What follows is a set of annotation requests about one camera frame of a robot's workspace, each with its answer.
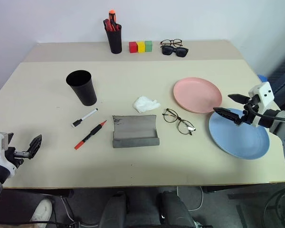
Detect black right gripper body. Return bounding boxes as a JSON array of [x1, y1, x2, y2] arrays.
[[237, 95, 261, 127]]

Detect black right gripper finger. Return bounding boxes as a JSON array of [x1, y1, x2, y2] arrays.
[[212, 107, 241, 126], [228, 94, 249, 105]]

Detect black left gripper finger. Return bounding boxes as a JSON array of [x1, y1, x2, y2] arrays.
[[25, 134, 43, 160], [3, 132, 14, 150]]

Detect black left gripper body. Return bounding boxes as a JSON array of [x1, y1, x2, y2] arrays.
[[4, 146, 30, 168]]

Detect blue plate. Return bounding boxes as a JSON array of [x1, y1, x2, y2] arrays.
[[209, 108, 271, 160]]

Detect pink plate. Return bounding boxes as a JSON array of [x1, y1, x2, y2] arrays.
[[173, 76, 223, 114]]

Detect red and black pen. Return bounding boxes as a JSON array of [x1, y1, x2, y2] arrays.
[[74, 120, 108, 151]]

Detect white marker black cap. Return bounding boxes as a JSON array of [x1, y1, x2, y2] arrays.
[[70, 108, 98, 129]]

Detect white shoe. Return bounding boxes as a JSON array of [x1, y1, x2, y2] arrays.
[[29, 199, 53, 224]]

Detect empty black cup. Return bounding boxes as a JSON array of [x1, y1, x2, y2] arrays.
[[66, 69, 98, 107]]

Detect black sunglasses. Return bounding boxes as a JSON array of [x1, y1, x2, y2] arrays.
[[161, 45, 189, 58]]

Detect white crumpled tissue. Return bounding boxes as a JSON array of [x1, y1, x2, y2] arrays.
[[133, 95, 162, 113]]

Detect grey open glasses case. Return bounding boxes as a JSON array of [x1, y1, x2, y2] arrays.
[[112, 114, 161, 149]]

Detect dark rounded shape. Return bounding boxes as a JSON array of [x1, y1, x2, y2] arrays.
[[98, 191, 132, 228], [156, 190, 196, 228]]

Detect black pen holder cup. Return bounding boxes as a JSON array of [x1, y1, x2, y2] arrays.
[[103, 19, 123, 55]]

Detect orange black marker pen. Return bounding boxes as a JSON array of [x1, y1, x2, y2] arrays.
[[108, 9, 118, 32]]

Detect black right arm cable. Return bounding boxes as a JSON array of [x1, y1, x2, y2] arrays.
[[248, 102, 285, 123]]

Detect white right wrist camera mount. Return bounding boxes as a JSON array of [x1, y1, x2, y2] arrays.
[[248, 81, 275, 128]]

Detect black table frame bar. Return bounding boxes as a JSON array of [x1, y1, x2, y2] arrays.
[[1, 188, 75, 199], [201, 184, 270, 200]]

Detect dark round-frame eyeglasses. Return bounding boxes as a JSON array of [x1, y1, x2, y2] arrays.
[[162, 108, 197, 136]]

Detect brown thin-frame eyeglasses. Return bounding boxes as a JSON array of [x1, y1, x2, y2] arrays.
[[160, 38, 183, 48]]

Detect white floor cable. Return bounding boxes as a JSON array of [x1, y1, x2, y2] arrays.
[[176, 186, 204, 212]]

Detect black floor cable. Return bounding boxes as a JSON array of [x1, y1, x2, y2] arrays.
[[262, 189, 285, 228]]

